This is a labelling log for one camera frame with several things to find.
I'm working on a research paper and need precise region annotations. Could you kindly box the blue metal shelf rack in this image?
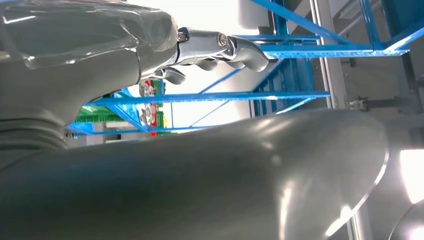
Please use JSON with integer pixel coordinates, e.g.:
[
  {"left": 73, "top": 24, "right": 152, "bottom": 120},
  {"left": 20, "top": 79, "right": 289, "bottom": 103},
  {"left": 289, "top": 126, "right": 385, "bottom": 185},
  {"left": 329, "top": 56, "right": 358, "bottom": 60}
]
[{"left": 66, "top": 0, "right": 424, "bottom": 137}]

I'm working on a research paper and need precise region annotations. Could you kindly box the green plastic crate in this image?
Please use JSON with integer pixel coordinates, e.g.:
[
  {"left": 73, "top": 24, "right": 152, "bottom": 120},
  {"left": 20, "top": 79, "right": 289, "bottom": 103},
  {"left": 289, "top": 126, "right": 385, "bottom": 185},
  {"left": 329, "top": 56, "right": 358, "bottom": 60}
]
[{"left": 75, "top": 105, "right": 124, "bottom": 124}]

